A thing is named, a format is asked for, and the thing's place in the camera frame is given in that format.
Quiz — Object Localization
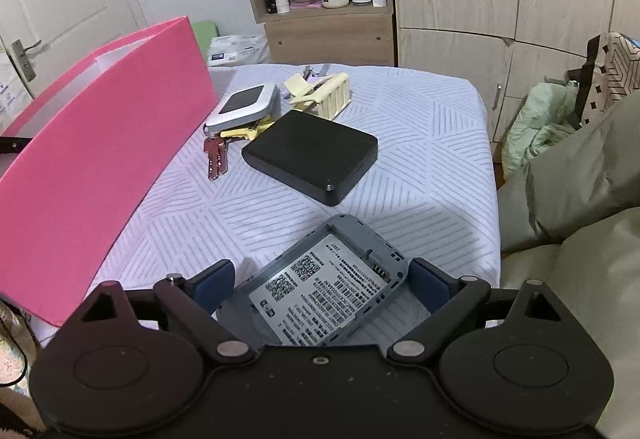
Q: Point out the olive green blanket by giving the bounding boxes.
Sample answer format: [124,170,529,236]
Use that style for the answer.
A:
[498,94,639,438]

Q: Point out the patterned tote bag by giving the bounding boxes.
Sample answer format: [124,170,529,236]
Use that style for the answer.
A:
[567,32,640,130]

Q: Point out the black square device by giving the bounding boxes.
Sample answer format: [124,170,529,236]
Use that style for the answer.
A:
[242,110,378,207]

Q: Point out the red keys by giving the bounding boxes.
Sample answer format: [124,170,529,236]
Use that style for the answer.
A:
[203,136,228,181]

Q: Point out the tissue paper pack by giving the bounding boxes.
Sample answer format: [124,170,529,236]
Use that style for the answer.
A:
[205,35,271,68]

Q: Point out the pink storage box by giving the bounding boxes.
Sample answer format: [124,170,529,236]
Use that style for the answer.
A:
[1,17,217,326]

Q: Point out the yellow star hair clip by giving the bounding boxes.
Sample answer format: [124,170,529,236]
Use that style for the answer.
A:
[219,116,274,141]

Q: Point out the grey router back cover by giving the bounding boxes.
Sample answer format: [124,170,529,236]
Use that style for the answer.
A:
[216,214,430,350]

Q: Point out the white pocket wifi router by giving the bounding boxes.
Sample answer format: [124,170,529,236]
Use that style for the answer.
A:
[203,82,280,136]

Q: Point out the purple star hair clip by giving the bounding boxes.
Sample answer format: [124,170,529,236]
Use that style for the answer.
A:
[279,88,291,100]

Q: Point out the green cloth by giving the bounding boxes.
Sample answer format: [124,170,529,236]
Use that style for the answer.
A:
[501,81,578,181]

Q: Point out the cream claw hair clip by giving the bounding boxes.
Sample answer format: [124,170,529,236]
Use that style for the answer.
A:
[284,73,352,120]

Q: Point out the white patterned table cloth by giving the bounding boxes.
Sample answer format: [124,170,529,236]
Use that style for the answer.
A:
[87,66,500,292]

